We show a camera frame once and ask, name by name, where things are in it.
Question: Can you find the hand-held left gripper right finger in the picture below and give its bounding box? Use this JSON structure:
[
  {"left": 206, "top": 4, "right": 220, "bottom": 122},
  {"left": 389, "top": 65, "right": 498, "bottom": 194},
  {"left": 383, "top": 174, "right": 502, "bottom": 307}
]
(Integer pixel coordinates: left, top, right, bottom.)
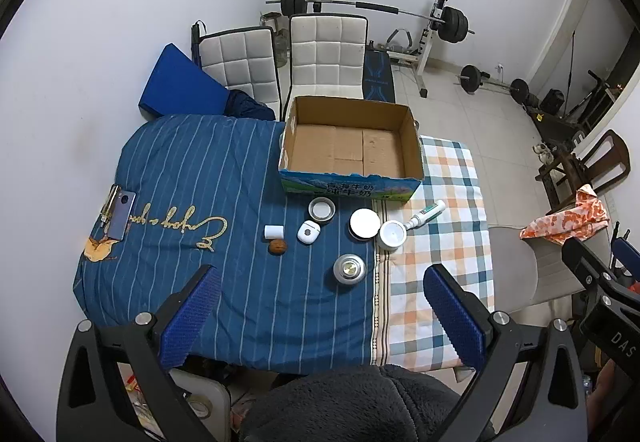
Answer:
[{"left": 422, "top": 263, "right": 588, "bottom": 442}]

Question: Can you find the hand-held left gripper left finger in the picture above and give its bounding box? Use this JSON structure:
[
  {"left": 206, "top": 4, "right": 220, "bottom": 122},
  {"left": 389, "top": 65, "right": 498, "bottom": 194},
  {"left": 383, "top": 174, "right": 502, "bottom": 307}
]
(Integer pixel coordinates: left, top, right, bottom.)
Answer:
[{"left": 56, "top": 264, "right": 223, "bottom": 442}]

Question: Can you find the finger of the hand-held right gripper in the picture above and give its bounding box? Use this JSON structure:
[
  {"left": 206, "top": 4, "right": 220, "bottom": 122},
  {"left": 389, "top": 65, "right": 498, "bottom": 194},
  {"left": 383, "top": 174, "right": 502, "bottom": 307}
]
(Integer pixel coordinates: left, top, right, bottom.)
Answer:
[
  {"left": 610, "top": 221, "right": 640, "bottom": 283},
  {"left": 561, "top": 237, "right": 633, "bottom": 323}
]

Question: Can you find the white round jar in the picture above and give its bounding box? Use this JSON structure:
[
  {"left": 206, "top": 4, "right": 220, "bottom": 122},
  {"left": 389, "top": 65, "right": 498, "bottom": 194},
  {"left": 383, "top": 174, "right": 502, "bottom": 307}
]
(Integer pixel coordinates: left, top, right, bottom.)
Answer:
[{"left": 378, "top": 220, "right": 408, "bottom": 250}]

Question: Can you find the white squeeze bottle green label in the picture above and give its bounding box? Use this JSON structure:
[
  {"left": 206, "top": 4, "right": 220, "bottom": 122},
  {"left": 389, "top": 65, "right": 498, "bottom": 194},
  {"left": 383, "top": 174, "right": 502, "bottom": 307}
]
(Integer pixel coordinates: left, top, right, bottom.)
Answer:
[{"left": 402, "top": 200, "right": 447, "bottom": 230}]

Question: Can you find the silver metal cup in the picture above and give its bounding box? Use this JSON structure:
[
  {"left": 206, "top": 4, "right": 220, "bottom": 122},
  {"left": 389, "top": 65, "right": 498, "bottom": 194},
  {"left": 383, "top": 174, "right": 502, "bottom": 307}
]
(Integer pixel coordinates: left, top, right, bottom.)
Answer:
[{"left": 333, "top": 254, "right": 367, "bottom": 285}]

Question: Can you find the silver tin lid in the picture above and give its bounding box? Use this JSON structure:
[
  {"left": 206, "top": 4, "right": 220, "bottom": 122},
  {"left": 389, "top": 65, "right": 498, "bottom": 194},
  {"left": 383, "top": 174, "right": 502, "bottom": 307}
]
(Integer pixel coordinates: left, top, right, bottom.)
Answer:
[{"left": 307, "top": 197, "right": 336, "bottom": 224}]

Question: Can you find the cardboard box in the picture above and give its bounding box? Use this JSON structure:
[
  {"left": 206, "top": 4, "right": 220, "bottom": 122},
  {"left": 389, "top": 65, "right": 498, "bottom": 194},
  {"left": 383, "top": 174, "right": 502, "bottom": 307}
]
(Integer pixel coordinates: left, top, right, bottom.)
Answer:
[{"left": 278, "top": 95, "right": 426, "bottom": 205}]

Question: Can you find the person's right forearm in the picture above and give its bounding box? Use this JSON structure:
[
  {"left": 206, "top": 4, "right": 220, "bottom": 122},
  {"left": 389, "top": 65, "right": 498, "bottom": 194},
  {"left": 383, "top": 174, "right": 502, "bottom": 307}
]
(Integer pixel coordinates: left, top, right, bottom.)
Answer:
[{"left": 590, "top": 359, "right": 640, "bottom": 438}]

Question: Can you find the orange patterned cloth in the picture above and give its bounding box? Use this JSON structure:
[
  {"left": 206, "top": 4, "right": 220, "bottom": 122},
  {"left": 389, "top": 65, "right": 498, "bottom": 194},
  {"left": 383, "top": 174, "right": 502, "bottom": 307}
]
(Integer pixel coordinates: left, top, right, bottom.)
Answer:
[{"left": 519, "top": 184, "right": 611, "bottom": 243}]

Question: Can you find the plaid checked blanket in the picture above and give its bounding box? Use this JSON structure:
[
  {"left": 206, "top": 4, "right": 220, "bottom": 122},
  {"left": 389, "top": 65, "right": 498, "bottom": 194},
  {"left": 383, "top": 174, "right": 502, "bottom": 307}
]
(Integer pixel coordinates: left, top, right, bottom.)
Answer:
[{"left": 372, "top": 134, "right": 496, "bottom": 370}]

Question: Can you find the grey plastic stool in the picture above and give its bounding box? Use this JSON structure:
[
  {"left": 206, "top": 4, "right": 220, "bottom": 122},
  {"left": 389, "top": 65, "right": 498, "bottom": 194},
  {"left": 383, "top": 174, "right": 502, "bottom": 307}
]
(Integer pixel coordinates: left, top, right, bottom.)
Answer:
[{"left": 169, "top": 366, "right": 232, "bottom": 442}]

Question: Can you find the grey upholstered chair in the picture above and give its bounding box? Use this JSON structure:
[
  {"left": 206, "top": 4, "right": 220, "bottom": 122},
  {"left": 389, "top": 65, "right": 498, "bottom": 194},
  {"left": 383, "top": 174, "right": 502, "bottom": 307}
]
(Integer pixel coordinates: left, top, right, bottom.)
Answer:
[{"left": 487, "top": 222, "right": 613, "bottom": 313}]

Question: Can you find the tape roll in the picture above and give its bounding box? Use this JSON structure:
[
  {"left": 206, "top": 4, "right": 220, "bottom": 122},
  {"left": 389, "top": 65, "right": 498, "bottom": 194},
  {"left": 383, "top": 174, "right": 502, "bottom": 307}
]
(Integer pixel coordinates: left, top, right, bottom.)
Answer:
[{"left": 187, "top": 397, "right": 215, "bottom": 420}]

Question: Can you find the brown wooden chair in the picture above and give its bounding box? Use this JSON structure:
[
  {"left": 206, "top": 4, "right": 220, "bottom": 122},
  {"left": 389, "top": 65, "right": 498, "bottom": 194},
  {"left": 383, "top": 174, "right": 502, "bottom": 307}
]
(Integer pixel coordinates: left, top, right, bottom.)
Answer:
[{"left": 535, "top": 129, "right": 632, "bottom": 215}]

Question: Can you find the blue smartphone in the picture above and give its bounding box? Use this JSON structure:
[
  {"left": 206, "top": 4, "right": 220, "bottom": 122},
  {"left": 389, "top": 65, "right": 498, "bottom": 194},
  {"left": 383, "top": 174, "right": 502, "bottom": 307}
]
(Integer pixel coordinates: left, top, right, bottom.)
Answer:
[{"left": 102, "top": 190, "right": 137, "bottom": 241}]

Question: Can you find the dark fleece clothing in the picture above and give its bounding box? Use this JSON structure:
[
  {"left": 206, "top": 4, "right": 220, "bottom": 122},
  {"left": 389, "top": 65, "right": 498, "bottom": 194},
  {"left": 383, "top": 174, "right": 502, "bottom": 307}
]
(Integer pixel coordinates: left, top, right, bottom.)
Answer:
[{"left": 239, "top": 364, "right": 473, "bottom": 442}]

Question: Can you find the blue striped blanket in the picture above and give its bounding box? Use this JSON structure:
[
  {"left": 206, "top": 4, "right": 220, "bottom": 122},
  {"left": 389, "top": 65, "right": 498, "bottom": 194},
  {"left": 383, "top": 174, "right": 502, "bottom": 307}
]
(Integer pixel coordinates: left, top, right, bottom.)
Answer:
[{"left": 72, "top": 114, "right": 396, "bottom": 368}]

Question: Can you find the black exercise equipment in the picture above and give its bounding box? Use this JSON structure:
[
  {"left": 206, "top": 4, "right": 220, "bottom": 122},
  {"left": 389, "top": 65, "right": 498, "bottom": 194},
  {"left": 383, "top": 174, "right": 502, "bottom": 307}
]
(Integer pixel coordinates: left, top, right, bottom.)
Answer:
[{"left": 525, "top": 69, "right": 632, "bottom": 145}]

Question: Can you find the navy cloth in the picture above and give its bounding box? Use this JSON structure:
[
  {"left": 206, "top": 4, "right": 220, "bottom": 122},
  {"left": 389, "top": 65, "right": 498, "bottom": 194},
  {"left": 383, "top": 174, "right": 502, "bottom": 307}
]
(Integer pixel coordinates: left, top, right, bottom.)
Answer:
[{"left": 224, "top": 90, "right": 277, "bottom": 121}]

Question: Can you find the short barbell with black plates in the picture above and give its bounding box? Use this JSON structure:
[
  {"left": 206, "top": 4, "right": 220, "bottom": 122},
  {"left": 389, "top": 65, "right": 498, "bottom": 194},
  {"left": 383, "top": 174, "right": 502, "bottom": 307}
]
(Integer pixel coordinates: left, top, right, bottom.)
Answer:
[{"left": 455, "top": 64, "right": 530, "bottom": 103}]

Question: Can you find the blue foam cushion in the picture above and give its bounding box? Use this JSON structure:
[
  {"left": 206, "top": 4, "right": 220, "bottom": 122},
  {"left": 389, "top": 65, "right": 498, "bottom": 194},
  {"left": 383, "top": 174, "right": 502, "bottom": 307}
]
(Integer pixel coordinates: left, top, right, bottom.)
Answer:
[{"left": 137, "top": 43, "right": 231, "bottom": 117}]

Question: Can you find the white quilted chair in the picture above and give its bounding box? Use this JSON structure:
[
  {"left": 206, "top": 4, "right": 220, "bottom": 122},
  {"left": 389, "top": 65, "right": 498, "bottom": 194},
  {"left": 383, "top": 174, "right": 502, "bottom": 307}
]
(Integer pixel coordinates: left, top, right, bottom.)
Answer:
[
  {"left": 198, "top": 26, "right": 282, "bottom": 105},
  {"left": 286, "top": 14, "right": 371, "bottom": 115}
]

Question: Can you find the dark folded object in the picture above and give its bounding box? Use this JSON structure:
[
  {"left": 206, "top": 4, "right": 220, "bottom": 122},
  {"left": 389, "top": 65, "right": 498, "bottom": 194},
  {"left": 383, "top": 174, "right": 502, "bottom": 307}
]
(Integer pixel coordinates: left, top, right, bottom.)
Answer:
[{"left": 190, "top": 22, "right": 208, "bottom": 67}]

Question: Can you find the long barbell with black plates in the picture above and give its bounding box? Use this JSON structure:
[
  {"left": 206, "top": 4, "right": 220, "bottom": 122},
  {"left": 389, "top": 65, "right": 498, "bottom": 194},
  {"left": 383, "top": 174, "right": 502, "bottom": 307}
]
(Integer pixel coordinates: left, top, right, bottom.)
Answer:
[{"left": 265, "top": 0, "right": 476, "bottom": 45}]

